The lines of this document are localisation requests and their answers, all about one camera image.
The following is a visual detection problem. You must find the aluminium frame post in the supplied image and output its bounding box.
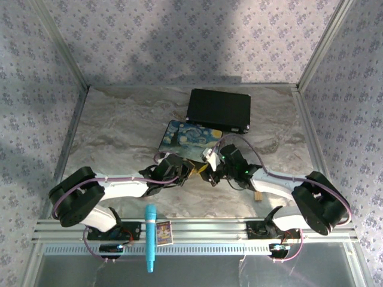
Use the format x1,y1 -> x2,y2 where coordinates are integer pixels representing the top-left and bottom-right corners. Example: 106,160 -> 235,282
29,0 -> 91,90
297,0 -> 357,91

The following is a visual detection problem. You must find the starry night print pad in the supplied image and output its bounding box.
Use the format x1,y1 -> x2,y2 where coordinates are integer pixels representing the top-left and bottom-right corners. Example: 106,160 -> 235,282
156,119 -> 224,164

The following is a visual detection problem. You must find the black rectangular case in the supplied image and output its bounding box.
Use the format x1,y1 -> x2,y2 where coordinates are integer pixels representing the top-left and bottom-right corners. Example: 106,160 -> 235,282
185,88 -> 252,136

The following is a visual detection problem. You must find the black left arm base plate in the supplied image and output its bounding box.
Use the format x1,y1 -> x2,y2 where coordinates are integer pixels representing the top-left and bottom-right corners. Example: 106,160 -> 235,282
86,221 -> 142,242

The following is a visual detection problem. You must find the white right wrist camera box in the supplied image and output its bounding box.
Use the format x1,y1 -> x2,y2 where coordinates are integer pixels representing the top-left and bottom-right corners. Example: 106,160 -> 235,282
200,146 -> 223,173

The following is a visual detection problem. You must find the grey metal panel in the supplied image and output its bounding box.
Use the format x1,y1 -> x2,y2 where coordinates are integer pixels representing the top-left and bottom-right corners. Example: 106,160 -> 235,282
37,254 -> 358,287

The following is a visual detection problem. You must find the small black controller box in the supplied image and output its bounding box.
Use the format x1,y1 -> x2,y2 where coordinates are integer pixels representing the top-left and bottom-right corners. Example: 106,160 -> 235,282
268,242 -> 290,259
99,243 -> 124,259

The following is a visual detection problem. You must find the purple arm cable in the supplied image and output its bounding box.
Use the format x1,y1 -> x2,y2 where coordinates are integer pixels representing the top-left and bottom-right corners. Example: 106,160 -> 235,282
208,133 -> 352,227
51,151 -> 177,221

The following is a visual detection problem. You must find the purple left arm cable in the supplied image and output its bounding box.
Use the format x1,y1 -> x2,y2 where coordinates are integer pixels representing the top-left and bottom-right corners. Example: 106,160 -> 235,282
51,151 -> 177,221

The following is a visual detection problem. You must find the turquoise marker pen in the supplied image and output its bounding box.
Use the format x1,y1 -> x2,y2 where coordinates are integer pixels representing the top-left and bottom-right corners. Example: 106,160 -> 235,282
144,204 -> 157,274

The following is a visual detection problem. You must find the aluminium front rail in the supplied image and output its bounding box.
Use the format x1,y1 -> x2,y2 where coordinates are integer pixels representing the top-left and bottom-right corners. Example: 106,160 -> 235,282
32,219 -> 359,243

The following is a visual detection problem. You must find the small purple card box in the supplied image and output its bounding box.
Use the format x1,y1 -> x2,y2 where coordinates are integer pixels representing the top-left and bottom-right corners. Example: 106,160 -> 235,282
156,220 -> 175,247

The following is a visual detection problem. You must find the aluminium side rail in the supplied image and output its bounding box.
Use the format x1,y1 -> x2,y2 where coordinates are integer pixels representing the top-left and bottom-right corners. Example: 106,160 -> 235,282
291,86 -> 357,231
44,86 -> 91,222

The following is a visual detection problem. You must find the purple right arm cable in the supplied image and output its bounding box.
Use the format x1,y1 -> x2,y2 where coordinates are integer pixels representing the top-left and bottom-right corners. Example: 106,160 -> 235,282
208,133 -> 352,227

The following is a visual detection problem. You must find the perforated grey cable duct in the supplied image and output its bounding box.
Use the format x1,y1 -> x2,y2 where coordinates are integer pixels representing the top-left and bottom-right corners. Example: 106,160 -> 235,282
44,242 -> 351,257

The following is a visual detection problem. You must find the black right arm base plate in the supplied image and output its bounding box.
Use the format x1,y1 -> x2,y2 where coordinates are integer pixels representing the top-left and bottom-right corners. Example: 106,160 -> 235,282
247,220 -> 302,240

